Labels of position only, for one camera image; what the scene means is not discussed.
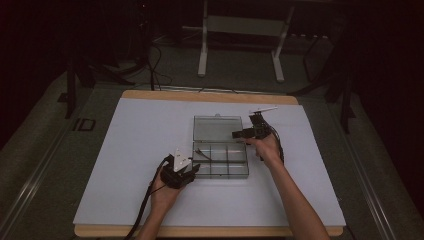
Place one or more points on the black stand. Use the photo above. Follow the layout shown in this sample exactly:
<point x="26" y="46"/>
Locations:
<point x="346" y="100"/>
<point x="70" y="86"/>

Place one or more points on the metal floor rail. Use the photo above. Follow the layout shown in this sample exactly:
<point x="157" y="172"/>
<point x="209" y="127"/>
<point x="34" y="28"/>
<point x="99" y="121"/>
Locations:
<point x="31" y="186"/>
<point x="370" y="186"/>

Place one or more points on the wooden table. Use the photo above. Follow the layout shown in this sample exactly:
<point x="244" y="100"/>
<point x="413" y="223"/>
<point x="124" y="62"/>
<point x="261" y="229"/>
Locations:
<point x="210" y="97"/>

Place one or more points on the silver strip behind table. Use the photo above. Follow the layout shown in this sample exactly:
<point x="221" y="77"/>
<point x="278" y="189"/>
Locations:
<point x="186" y="89"/>

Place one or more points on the white metal stand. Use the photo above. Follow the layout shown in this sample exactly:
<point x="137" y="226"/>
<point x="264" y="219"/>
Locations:
<point x="243" y="26"/>

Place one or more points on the person's right hand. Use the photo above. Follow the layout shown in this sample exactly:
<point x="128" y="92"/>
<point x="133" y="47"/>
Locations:
<point x="268" y="150"/>

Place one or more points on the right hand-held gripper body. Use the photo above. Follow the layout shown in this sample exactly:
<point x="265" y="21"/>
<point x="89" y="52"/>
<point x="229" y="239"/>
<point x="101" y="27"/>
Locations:
<point x="259" y="128"/>

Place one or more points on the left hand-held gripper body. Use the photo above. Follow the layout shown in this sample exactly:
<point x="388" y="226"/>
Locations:
<point x="171" y="178"/>

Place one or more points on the dark metal hair clip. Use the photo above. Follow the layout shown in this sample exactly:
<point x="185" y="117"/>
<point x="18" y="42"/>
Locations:
<point x="199" y="153"/>

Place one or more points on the person's left hand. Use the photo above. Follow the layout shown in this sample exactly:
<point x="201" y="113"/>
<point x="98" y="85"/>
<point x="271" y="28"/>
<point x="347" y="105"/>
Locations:
<point x="161" y="198"/>

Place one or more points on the clear plastic compartment box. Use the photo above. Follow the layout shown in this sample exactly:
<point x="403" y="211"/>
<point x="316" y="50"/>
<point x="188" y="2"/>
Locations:
<point x="220" y="163"/>

